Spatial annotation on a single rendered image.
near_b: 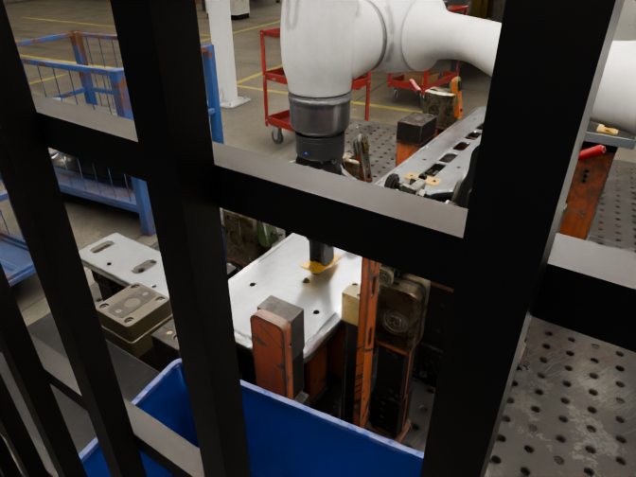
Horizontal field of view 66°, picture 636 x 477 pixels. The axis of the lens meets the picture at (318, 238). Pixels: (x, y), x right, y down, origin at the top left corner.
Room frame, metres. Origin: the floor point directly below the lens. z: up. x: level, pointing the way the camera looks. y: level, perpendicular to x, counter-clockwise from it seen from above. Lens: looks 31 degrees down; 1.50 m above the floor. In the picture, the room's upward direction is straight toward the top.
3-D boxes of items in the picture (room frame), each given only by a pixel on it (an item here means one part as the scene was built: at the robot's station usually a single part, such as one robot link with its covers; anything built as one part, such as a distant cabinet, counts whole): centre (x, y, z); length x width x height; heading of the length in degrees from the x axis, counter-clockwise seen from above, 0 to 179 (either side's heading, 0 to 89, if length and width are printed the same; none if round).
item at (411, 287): (0.61, -0.13, 0.88); 0.07 x 0.06 x 0.35; 56
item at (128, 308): (0.55, 0.26, 0.88); 0.08 x 0.08 x 0.36; 56
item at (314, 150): (0.71, 0.00, 1.21); 0.08 x 0.07 x 0.09; 56
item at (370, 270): (0.53, -0.07, 0.95); 0.03 x 0.01 x 0.50; 146
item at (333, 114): (0.71, 0.00, 1.29); 0.09 x 0.09 x 0.06
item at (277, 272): (1.11, -0.26, 1.00); 1.38 x 0.22 x 0.02; 146
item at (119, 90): (3.09, 1.35, 0.47); 1.20 x 0.80 x 0.95; 64
